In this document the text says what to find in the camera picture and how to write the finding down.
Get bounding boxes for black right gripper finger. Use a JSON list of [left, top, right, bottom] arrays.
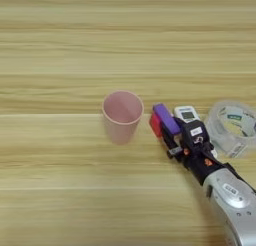
[[161, 133, 183, 155], [173, 117, 185, 130]]

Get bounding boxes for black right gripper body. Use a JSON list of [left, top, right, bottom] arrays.
[[167, 139, 232, 186]]

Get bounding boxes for purple rectangular block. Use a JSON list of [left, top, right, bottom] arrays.
[[152, 103, 182, 137]]

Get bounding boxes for white remote control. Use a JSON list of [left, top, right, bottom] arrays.
[[173, 105, 219, 160]]

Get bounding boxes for clear adhesive tape roll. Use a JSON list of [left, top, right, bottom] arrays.
[[203, 100, 256, 159]]

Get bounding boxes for pink plastic cup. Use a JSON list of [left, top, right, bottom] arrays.
[[101, 89, 145, 146]]

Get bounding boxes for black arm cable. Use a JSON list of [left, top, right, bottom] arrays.
[[226, 162, 256, 195]]

